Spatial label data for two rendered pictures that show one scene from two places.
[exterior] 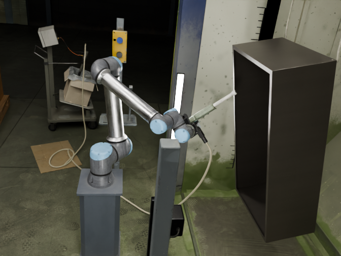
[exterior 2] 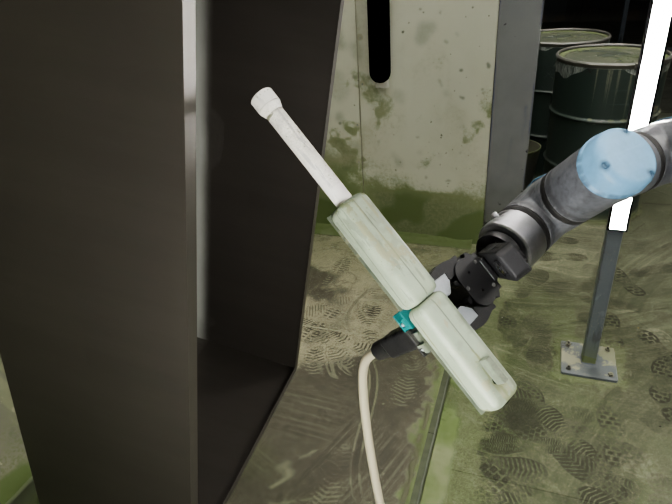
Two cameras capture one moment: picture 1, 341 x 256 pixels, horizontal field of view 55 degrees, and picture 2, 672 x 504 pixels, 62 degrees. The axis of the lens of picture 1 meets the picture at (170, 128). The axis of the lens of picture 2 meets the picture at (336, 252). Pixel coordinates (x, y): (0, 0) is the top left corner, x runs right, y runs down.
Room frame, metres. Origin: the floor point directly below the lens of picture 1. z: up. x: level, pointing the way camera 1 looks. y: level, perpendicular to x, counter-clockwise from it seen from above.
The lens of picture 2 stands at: (2.66, 0.03, 1.52)
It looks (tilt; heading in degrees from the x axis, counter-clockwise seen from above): 29 degrees down; 211
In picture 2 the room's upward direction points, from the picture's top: 4 degrees counter-clockwise
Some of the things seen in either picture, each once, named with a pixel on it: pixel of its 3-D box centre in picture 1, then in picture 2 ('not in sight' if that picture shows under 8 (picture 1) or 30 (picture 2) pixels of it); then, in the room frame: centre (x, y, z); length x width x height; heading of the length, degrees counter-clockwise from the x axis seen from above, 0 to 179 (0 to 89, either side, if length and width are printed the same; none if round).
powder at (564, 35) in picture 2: not in sight; (562, 38); (-1.33, -0.56, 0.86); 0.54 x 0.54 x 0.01
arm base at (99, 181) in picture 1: (101, 174); not in sight; (1.94, 0.46, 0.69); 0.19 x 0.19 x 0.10
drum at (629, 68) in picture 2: not in sight; (599, 132); (-0.78, -0.21, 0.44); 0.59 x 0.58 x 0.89; 24
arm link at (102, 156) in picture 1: (102, 157); not in sight; (1.95, 0.45, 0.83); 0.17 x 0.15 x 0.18; 150
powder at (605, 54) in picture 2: not in sight; (611, 56); (-0.78, -0.21, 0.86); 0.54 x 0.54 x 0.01
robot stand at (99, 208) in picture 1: (101, 215); not in sight; (1.94, 0.46, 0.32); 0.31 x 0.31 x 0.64; 10
